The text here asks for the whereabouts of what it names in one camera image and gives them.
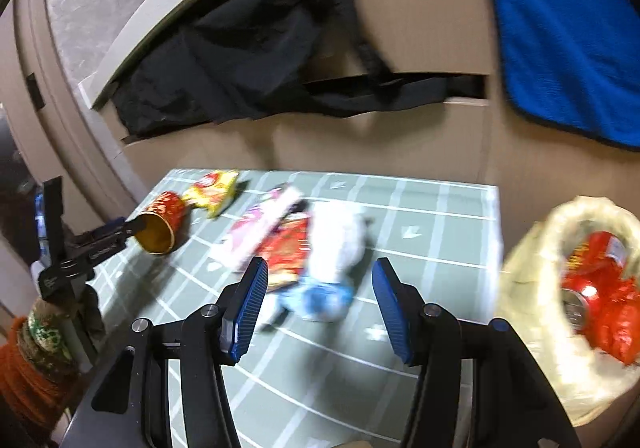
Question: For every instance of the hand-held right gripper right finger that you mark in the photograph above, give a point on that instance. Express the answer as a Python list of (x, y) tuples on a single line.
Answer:
[(395, 313)]

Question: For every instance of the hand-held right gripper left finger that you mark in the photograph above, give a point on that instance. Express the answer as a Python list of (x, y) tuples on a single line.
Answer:
[(245, 313)]

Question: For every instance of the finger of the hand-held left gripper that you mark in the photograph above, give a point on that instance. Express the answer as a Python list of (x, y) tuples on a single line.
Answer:
[(112, 228), (105, 253)]

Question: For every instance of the red gold paper cup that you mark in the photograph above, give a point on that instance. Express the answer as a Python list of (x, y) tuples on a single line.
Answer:
[(167, 208)]

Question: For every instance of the red gold patterned packet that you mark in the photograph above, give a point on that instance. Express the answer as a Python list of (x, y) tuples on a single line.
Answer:
[(285, 248)]

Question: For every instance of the white and blue plastic wrapper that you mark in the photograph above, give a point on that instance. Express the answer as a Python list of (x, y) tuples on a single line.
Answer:
[(330, 253)]

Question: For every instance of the pink white long packet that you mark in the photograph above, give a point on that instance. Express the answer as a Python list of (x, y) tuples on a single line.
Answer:
[(260, 223)]

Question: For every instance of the yellow red snack bag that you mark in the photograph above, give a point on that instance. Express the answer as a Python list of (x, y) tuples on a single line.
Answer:
[(212, 188)]

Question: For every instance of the red drink can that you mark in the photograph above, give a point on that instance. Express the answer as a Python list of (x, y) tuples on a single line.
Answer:
[(590, 273)]

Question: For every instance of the red foil wrapper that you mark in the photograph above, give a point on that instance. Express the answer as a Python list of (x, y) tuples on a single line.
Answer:
[(620, 328)]

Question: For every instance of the green checked tablecloth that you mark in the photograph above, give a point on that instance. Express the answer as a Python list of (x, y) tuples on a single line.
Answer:
[(425, 238)]

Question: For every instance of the orange knitted cloth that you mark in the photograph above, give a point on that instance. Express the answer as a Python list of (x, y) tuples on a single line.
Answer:
[(20, 388)]

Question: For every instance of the white stone countertop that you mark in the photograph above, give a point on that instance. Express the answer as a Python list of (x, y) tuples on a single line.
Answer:
[(145, 23)]

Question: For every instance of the black cloth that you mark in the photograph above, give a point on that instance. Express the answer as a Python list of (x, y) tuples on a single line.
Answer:
[(240, 53)]

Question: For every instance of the blue towel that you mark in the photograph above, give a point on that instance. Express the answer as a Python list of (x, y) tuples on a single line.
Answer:
[(565, 38)]

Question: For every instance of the dark door frame plate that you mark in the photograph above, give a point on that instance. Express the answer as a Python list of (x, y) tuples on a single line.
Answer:
[(35, 91)]

